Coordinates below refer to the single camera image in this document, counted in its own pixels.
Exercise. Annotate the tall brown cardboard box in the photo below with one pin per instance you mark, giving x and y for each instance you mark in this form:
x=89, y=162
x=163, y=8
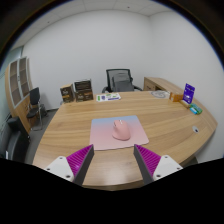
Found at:
x=67, y=94

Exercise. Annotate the black visitor chair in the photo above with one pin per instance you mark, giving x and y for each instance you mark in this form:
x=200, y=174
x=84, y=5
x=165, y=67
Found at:
x=34, y=96

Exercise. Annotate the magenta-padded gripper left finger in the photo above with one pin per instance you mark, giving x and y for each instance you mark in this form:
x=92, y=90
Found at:
x=60, y=166

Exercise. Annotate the pink computer mouse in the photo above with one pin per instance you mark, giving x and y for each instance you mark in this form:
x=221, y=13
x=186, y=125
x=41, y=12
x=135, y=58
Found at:
x=121, y=130

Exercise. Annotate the black and white box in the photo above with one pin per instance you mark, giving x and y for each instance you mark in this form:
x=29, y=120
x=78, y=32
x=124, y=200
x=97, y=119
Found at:
x=83, y=85

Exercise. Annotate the printed white paper sheet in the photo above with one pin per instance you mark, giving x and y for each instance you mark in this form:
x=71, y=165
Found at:
x=108, y=97

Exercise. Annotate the pink and blue mouse pad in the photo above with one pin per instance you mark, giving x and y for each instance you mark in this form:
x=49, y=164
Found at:
x=101, y=133

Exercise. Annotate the small orange box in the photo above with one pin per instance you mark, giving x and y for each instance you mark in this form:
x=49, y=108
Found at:
x=176, y=97

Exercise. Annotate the wooden shelf unit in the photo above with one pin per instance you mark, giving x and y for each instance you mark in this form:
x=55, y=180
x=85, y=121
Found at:
x=18, y=106

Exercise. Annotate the grey mesh office chair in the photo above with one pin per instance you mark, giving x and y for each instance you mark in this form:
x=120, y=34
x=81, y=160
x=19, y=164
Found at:
x=121, y=81

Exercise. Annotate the wooden side desk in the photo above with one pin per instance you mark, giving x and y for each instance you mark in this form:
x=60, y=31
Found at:
x=160, y=83

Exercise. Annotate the round white paper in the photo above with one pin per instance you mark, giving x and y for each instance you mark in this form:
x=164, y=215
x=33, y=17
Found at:
x=160, y=94

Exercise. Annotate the purple sign card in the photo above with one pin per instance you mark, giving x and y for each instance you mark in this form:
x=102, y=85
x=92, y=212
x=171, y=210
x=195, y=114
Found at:
x=188, y=93

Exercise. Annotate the black leather sofa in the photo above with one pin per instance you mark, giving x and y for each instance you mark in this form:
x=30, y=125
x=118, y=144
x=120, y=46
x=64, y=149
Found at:
x=15, y=140

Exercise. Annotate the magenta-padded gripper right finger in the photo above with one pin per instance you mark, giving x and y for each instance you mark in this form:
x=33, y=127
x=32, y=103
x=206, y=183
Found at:
x=165, y=166

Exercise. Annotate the small teal box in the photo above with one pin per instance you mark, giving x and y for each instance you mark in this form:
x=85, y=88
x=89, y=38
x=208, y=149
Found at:
x=195, y=109

